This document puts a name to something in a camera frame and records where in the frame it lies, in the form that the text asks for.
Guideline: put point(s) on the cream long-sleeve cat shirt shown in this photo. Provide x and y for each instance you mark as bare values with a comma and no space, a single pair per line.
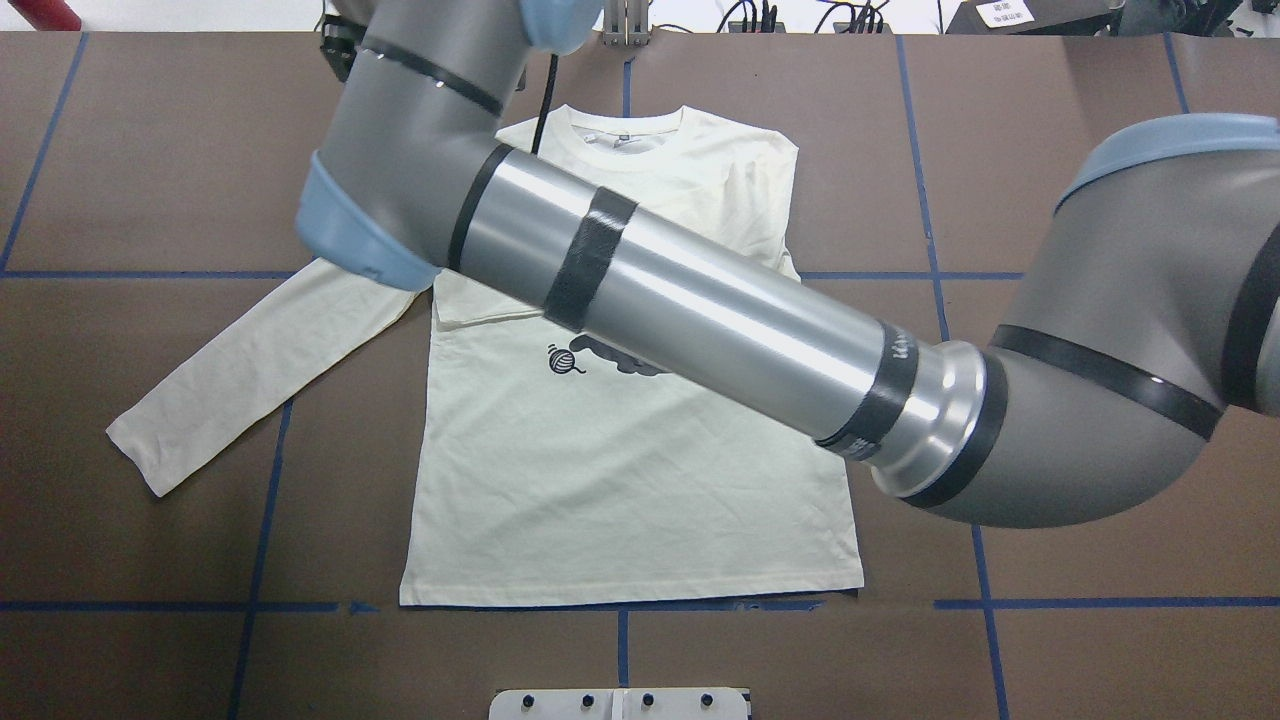
554,469

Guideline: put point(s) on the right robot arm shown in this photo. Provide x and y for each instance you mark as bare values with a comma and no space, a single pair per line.
1151,307

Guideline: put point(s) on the aluminium frame post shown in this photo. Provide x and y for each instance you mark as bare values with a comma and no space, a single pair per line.
626,23

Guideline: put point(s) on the grey power strip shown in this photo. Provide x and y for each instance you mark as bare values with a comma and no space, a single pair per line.
862,19

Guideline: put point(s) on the red cylinder object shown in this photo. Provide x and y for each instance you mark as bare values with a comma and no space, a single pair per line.
48,15

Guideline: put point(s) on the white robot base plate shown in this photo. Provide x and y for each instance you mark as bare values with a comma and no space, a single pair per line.
623,703

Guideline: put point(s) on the black box with label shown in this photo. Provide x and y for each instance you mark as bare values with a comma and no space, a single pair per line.
1047,18

